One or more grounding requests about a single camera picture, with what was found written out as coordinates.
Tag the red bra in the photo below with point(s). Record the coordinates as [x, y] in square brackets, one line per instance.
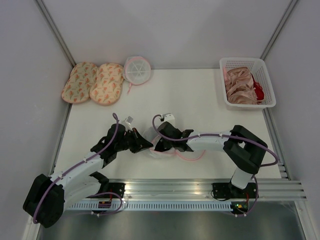
[260, 95]

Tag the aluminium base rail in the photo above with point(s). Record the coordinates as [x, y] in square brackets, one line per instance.
[200, 189]

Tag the aluminium frame post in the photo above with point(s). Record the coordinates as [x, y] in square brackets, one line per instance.
[55, 30]
[279, 27]

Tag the pink bras pile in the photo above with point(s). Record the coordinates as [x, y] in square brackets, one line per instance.
[239, 86]

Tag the right aluminium frame post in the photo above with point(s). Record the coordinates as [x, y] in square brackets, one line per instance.
[279, 27]

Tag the white slotted cable duct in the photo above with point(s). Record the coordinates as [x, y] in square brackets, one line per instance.
[93, 205]

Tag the left aluminium frame post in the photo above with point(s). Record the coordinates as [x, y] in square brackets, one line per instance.
[55, 30]

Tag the left floral peach laundry bag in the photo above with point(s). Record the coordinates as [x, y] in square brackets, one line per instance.
[81, 79]

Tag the white plastic basket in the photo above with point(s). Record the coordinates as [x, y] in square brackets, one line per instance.
[259, 71]

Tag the black bra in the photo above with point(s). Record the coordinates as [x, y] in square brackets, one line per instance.
[163, 145]

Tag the white pink mesh laundry bag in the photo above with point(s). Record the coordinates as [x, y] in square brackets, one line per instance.
[151, 136]

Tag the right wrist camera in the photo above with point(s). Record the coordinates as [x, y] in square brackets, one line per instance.
[168, 117]

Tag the floral peach laundry bag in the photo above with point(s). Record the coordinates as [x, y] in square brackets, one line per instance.
[109, 84]
[81, 79]

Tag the right floral peach laundry bag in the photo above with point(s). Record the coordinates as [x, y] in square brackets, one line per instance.
[109, 84]

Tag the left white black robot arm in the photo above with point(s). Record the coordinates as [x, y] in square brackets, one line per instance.
[50, 196]

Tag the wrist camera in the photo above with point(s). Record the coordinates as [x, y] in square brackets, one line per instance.
[127, 122]
[168, 117]

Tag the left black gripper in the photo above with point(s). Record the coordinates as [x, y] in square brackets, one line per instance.
[140, 142]

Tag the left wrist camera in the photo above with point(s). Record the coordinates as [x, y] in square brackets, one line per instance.
[127, 122]

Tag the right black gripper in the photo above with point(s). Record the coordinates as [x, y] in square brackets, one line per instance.
[166, 145]

